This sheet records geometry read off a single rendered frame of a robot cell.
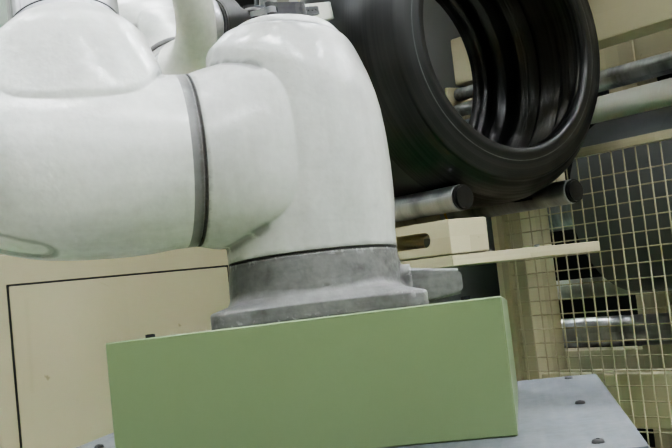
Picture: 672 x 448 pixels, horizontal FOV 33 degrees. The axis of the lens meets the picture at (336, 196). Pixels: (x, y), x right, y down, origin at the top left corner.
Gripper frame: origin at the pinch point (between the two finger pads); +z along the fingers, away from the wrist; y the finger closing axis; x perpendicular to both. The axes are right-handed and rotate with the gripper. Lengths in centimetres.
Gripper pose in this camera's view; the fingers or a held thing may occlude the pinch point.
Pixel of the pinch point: (313, 12)
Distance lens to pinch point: 191.7
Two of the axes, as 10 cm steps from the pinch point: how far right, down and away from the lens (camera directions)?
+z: 7.8, -1.8, 6.0
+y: -5.9, 1.3, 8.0
